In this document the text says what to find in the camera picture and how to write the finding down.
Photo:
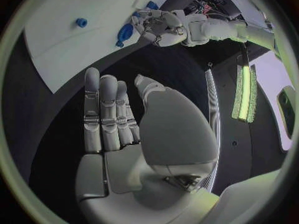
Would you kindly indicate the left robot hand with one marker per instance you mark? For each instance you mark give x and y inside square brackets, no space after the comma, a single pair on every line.
[168,22]

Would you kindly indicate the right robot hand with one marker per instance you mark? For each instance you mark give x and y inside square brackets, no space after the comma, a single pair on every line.
[172,134]

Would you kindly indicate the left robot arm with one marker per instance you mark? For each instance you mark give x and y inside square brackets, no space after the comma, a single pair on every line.
[222,28]

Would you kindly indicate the white task board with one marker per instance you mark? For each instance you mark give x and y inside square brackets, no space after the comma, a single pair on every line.
[70,46]

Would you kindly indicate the blue plug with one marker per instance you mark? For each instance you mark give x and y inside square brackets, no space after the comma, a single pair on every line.
[152,5]

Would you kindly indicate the small blue peg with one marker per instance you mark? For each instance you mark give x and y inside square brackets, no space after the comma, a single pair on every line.
[136,14]

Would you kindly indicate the blue gear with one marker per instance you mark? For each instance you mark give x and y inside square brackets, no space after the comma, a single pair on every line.
[125,32]

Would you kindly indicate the glowing light bar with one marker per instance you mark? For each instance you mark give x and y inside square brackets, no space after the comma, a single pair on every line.
[245,89]

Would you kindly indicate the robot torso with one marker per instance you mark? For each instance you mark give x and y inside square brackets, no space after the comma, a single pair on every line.
[264,134]

